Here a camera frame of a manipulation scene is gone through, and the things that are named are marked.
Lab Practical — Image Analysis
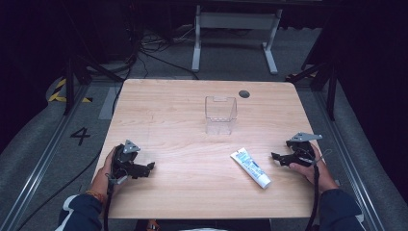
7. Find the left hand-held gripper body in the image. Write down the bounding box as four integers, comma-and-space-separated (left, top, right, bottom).
111, 139, 141, 181

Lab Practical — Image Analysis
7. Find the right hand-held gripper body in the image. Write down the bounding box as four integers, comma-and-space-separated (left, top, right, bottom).
285, 132, 323, 168

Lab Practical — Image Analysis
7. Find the person's left hand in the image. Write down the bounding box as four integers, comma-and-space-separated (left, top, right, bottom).
89, 145, 129, 197

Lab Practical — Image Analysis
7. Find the person's right hand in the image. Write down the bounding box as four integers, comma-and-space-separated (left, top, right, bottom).
289, 143, 340, 194

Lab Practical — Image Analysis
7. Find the white and blue toothpaste tube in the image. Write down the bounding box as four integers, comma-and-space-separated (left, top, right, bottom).
229, 146, 272, 190

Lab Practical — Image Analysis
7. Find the grey floor tape patch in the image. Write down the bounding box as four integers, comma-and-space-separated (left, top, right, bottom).
97, 86, 122, 121

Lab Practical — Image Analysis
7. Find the clear plastic container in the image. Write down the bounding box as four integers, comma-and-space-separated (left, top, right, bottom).
204, 94, 239, 136

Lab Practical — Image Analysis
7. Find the black tripod stand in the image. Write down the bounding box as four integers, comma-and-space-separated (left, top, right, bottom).
61, 52, 125, 116
284, 59, 339, 122

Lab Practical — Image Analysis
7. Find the yellow and black floor tape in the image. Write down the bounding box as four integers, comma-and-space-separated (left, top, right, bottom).
47, 77, 94, 104

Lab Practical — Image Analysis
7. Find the orange bracelet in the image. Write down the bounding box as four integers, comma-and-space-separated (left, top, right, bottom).
84, 190, 106, 204

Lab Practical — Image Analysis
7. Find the left hand-held gripper cable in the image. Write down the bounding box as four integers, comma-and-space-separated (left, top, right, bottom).
102, 172, 129, 231

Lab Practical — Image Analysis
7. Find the hand-held gripper cable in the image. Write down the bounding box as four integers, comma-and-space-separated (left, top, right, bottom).
296, 147, 333, 231
102, 172, 129, 231

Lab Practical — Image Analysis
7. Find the right hand-held gripper cable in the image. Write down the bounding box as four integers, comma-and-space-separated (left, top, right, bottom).
296, 147, 333, 231

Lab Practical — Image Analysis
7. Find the metal floor rail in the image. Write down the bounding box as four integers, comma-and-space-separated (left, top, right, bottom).
0, 84, 92, 231
311, 90, 388, 231

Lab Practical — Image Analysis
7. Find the black floor cable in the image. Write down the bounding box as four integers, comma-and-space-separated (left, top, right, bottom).
14, 145, 105, 231

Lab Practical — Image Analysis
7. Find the bundle of floor cables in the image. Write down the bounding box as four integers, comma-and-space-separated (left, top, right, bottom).
110, 18, 201, 115

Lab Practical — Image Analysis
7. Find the white metal desk frame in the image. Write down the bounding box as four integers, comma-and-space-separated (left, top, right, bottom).
191, 4, 284, 76

